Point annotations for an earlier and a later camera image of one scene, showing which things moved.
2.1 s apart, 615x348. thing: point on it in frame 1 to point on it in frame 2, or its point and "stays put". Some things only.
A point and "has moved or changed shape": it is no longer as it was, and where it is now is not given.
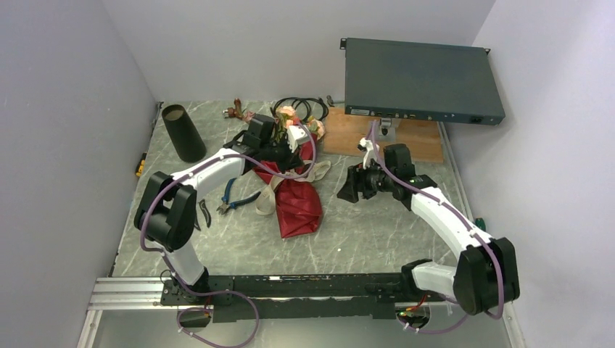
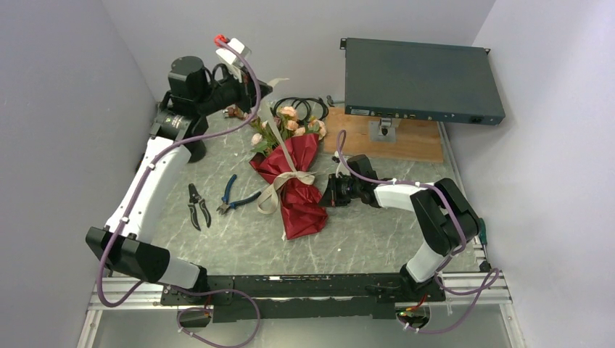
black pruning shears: (202, 204) stays put
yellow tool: (141, 165) stays put
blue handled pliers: (225, 206) stays put
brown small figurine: (234, 112) stays put
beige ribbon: (265, 204) has moved or changed shape
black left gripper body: (279, 153) to (228, 91)
